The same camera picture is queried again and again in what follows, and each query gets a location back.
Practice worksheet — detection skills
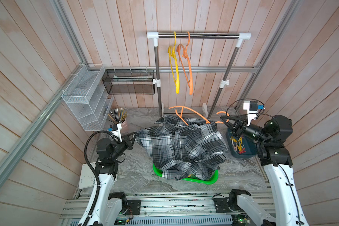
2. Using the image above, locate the grey plaid shirt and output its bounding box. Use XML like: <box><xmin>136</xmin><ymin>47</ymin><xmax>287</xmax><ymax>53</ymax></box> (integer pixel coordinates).
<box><xmin>136</xmin><ymin>115</ymin><xmax>228</xmax><ymax>181</ymax></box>

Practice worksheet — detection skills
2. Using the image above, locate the white wire mesh shelf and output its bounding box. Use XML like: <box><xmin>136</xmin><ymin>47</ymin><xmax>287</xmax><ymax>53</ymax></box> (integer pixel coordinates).
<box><xmin>62</xmin><ymin>64</ymin><xmax>114</xmax><ymax>131</ymax></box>

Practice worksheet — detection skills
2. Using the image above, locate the yellow plastic hanger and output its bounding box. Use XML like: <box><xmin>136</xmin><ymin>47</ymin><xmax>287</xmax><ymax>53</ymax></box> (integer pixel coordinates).
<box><xmin>168</xmin><ymin>32</ymin><xmax>180</xmax><ymax>94</ymax></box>

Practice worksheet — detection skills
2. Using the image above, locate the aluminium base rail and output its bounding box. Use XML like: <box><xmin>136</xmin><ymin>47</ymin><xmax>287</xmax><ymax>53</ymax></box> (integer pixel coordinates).
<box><xmin>58</xmin><ymin>189</ymin><xmax>276</xmax><ymax>226</ymax></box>

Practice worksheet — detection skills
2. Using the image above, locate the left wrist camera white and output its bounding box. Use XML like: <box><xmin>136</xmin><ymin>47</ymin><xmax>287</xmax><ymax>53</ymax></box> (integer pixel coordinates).
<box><xmin>107</xmin><ymin>123</ymin><xmax>122</xmax><ymax>143</ymax></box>

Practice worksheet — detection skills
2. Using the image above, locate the dark teal tray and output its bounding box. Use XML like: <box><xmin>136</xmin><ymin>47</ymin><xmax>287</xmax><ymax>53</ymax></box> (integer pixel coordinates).
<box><xmin>226</xmin><ymin>129</ymin><xmax>257</xmax><ymax>159</ymax></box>

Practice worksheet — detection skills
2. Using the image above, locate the black mesh wall basket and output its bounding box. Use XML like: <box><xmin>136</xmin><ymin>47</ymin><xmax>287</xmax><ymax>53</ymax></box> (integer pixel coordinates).
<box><xmin>102</xmin><ymin>69</ymin><xmax>155</xmax><ymax>95</ymax></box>

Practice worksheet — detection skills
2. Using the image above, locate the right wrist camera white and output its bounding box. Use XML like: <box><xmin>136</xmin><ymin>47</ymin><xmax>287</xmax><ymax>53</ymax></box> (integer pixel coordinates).
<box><xmin>243</xmin><ymin>100</ymin><xmax>265</xmax><ymax>126</ymax></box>

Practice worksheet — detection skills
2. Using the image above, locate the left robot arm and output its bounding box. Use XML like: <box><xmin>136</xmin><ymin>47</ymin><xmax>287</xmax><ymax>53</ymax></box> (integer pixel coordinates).
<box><xmin>78</xmin><ymin>131</ymin><xmax>137</xmax><ymax>226</ymax></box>

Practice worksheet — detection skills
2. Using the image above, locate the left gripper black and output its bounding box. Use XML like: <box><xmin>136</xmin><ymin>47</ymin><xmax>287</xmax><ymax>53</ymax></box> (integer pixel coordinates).
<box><xmin>110</xmin><ymin>131</ymin><xmax>137</xmax><ymax>160</ymax></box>

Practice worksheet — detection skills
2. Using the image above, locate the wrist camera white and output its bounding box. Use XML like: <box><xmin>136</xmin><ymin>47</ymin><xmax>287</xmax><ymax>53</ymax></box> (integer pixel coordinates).
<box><xmin>107</xmin><ymin>123</ymin><xmax>122</xmax><ymax>143</ymax></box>
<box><xmin>243</xmin><ymin>100</ymin><xmax>265</xmax><ymax>126</ymax></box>

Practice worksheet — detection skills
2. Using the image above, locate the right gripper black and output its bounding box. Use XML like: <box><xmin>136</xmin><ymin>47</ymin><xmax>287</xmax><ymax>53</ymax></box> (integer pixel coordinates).
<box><xmin>222</xmin><ymin>117</ymin><xmax>270</xmax><ymax>147</ymax></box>

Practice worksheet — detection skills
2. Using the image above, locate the green plastic basket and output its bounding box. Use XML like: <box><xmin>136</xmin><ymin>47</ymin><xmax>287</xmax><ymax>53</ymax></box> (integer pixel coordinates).
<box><xmin>152</xmin><ymin>163</ymin><xmax>219</xmax><ymax>185</ymax></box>

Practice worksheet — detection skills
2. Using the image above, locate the pink pencil cup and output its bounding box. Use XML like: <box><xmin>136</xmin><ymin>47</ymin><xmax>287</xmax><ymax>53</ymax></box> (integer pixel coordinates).
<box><xmin>108</xmin><ymin>108</ymin><xmax>129</xmax><ymax>134</ymax></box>

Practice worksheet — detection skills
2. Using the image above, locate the orange hanger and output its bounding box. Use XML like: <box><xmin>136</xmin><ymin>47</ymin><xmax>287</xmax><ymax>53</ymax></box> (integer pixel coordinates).
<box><xmin>176</xmin><ymin>31</ymin><xmax>194</xmax><ymax>96</ymax></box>
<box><xmin>163</xmin><ymin>104</ymin><xmax>224</xmax><ymax>125</ymax></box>

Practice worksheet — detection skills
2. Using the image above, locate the metal clothes rack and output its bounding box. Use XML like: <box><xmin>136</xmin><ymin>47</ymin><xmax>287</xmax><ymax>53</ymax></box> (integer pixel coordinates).
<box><xmin>147</xmin><ymin>32</ymin><xmax>251</xmax><ymax>117</ymax></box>

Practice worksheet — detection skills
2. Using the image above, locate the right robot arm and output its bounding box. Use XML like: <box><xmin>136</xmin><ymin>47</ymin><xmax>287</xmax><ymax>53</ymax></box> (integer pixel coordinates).
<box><xmin>220</xmin><ymin>115</ymin><xmax>308</xmax><ymax>226</ymax></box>

